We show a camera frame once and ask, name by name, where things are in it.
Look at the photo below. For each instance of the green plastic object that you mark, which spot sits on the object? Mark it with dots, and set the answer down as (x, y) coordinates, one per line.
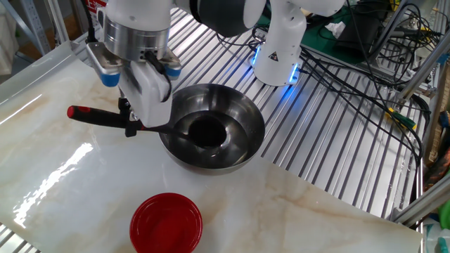
(445, 214)

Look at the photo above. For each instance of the crumpled white paper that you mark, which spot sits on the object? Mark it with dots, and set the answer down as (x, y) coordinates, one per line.
(335, 29)

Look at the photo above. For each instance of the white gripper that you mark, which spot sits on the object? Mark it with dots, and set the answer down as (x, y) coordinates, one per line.
(147, 95)

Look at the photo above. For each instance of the white metal post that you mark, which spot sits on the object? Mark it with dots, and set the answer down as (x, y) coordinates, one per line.
(58, 21)

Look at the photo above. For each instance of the green desk mat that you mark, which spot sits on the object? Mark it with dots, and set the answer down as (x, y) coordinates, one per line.
(314, 40)

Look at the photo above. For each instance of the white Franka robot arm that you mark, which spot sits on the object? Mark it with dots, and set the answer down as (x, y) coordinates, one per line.
(140, 10)

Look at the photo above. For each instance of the red white sign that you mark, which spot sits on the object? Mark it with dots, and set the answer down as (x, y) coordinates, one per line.
(100, 3)

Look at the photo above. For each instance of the white cloth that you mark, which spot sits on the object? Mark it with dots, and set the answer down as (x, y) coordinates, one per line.
(7, 42)

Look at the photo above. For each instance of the grey perforated shelf upright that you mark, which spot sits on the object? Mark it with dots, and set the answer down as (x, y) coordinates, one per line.
(35, 24)

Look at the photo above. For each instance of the grey slanted pole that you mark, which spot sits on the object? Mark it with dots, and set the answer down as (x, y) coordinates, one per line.
(395, 28)

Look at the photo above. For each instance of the teal object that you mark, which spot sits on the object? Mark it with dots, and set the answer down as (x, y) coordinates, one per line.
(443, 246)

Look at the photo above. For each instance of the wooden plank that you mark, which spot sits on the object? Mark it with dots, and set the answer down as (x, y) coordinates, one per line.
(436, 140)

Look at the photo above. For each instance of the marble pattern table mat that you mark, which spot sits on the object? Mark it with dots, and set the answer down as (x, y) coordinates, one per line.
(70, 158)

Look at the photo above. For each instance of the red plastic bowl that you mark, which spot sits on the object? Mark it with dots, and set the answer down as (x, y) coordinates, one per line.
(165, 225)

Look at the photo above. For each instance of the colourful bag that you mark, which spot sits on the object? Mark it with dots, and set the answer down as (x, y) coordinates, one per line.
(437, 172)

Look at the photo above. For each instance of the stainless steel bowl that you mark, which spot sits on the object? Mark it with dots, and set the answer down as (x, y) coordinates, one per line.
(246, 154)

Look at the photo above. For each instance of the black box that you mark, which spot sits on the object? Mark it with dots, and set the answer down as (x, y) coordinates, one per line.
(358, 35)

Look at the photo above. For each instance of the aluminium frame corner beam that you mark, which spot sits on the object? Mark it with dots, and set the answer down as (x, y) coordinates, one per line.
(418, 207)

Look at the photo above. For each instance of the silver wrist camera blue caps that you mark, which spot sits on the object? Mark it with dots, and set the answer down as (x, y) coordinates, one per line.
(102, 59)

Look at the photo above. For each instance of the slanted aluminium frame beam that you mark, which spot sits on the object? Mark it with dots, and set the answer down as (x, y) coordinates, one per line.
(423, 70)

